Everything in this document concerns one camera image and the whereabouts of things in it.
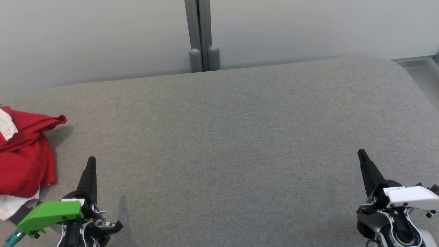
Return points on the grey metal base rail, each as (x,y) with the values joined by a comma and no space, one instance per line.
(415,61)

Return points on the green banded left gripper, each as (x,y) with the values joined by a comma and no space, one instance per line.
(51,212)

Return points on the grey metal partition post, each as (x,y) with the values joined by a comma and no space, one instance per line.
(203,31)

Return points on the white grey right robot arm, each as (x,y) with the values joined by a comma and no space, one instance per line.
(404,235)

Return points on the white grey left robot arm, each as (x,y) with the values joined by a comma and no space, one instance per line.
(73,236)

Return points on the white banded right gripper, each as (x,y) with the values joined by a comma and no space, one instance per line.
(411,197)

